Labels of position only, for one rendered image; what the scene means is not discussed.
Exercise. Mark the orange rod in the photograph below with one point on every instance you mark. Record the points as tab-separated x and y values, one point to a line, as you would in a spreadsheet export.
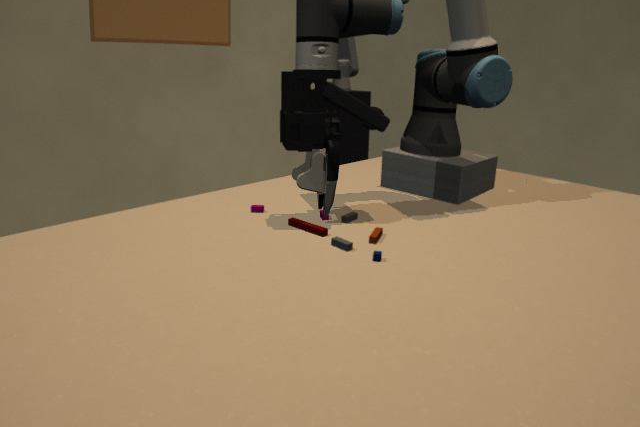
375	235

